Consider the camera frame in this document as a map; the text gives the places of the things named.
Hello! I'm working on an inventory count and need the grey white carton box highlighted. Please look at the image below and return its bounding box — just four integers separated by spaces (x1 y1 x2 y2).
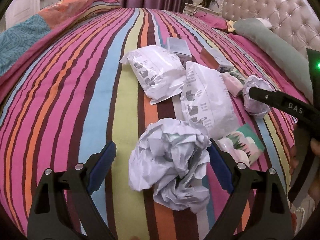
167 37 192 63

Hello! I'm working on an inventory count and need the tufted beige headboard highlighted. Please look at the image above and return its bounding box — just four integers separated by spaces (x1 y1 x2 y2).
222 0 319 56

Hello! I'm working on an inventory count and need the white plastic bag front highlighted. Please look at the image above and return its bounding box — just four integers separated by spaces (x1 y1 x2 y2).
181 61 240 139

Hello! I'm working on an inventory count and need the striped bed sheet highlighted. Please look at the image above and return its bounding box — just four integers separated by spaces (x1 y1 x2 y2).
0 7 308 240

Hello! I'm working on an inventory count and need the brown white carton box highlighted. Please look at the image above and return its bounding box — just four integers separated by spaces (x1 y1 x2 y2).
200 47 234 73

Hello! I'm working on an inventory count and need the long green plush pillow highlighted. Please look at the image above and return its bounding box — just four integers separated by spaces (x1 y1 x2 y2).
233 18 313 103

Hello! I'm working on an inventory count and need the white wardrobe cabinet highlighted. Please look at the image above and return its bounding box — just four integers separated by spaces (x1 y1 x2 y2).
1 0 59 32

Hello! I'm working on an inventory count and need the person's hand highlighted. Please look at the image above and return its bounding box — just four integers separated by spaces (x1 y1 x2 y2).
287 123 319 207

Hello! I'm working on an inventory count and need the teal orange folded quilt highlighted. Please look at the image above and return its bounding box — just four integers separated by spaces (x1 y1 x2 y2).
1 0 121 100

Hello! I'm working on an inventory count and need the small tissue pack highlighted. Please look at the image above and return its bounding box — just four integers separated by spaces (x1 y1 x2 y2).
222 70 246 98

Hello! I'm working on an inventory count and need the paper ball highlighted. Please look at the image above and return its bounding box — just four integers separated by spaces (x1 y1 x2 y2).
242 75 274 119
129 118 211 213

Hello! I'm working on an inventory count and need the magenta pillow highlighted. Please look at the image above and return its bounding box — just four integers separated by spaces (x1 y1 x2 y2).
195 12 308 102

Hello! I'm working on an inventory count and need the white plastic bag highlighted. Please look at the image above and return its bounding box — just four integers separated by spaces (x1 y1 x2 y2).
119 45 186 105
181 61 240 139

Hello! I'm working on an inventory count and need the green pink tissue pack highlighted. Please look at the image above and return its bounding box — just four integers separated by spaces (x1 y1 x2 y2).
217 124 265 167

